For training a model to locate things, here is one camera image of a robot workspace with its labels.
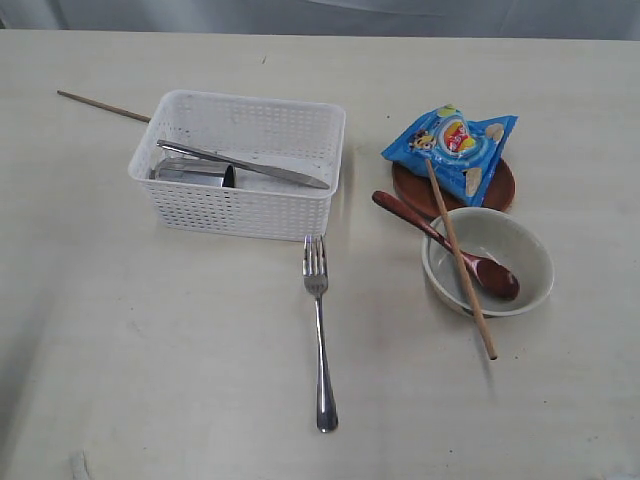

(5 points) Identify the silver metal fork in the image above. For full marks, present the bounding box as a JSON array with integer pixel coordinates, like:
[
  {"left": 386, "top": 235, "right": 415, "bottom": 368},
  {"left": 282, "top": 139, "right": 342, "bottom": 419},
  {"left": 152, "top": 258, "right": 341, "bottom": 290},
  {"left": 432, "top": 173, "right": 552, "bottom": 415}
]
[{"left": 302, "top": 235, "right": 339, "bottom": 433}]

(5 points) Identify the white perforated plastic basket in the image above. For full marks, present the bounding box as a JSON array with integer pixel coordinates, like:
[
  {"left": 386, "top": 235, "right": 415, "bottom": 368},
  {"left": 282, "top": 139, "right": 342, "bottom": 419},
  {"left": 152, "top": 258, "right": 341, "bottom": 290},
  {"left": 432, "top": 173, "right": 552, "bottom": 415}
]
[{"left": 128, "top": 90, "right": 346, "bottom": 241}]

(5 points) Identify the brown round wooden plate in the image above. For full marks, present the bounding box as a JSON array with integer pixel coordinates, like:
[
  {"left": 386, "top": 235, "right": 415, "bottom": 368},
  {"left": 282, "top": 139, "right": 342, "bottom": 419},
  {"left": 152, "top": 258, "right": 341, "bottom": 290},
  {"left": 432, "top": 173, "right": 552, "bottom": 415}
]
[{"left": 391, "top": 159, "right": 516, "bottom": 219}]

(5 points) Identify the brown wooden chopstick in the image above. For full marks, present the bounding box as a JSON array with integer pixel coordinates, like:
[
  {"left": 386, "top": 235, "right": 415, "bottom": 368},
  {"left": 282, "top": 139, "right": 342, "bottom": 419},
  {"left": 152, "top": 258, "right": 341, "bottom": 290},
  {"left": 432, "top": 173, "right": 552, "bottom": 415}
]
[
  {"left": 425, "top": 158, "right": 498, "bottom": 361},
  {"left": 56, "top": 90, "right": 151, "bottom": 123}
]

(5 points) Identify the white floral ceramic bowl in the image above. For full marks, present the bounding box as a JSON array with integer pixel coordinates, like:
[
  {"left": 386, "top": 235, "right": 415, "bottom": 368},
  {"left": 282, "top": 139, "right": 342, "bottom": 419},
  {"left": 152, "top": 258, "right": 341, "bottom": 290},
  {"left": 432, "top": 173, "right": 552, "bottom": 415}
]
[{"left": 421, "top": 207, "right": 554, "bottom": 318}]

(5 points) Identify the blue chips bag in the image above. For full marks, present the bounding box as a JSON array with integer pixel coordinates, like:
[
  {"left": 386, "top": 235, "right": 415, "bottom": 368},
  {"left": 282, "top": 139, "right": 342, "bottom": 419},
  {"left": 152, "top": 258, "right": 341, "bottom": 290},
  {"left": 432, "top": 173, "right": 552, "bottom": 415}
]
[{"left": 381, "top": 104, "right": 518, "bottom": 207}]

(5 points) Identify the red-brown wooden spoon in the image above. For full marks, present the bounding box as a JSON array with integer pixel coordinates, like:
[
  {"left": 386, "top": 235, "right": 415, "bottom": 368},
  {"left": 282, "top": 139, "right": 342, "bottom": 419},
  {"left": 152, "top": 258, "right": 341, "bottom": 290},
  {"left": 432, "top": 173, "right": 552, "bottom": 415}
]
[{"left": 372, "top": 191, "right": 520, "bottom": 300}]

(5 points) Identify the silver metal knife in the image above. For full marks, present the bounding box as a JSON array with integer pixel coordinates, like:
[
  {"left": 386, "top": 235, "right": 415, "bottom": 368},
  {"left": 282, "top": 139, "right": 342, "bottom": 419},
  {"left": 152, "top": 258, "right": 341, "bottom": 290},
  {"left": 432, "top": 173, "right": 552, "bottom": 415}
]
[{"left": 156, "top": 139, "right": 330, "bottom": 189}]

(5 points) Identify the silver metal cup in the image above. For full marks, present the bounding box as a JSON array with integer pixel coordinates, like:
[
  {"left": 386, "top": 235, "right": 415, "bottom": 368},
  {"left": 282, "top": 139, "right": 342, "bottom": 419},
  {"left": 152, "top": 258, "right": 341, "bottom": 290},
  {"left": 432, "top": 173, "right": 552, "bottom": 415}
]
[{"left": 149, "top": 157, "right": 236, "bottom": 188}]

